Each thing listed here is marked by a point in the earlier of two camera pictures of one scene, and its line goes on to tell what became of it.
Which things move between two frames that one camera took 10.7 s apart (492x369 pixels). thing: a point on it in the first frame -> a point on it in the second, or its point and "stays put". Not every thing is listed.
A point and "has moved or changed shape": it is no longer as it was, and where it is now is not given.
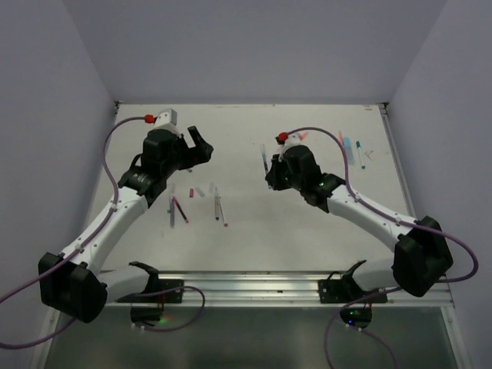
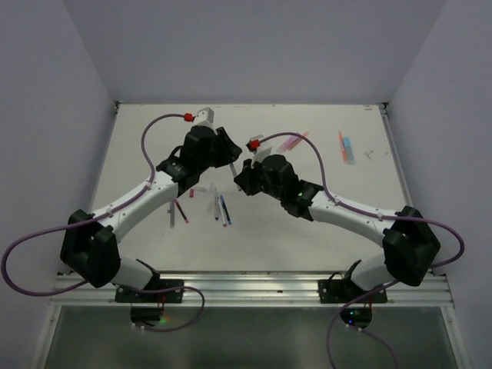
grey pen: [172, 209] stays put
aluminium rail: [273, 289] stays put
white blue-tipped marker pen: [217, 204] stays put
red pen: [175, 201] stays put
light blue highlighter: [347, 144] stays put
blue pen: [263, 154] has moved or changed shape
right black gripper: [274, 174] -> [245, 178]
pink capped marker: [225, 223] stays put
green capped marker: [359, 149] -> [234, 170]
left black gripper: [200, 154] -> [230, 151]
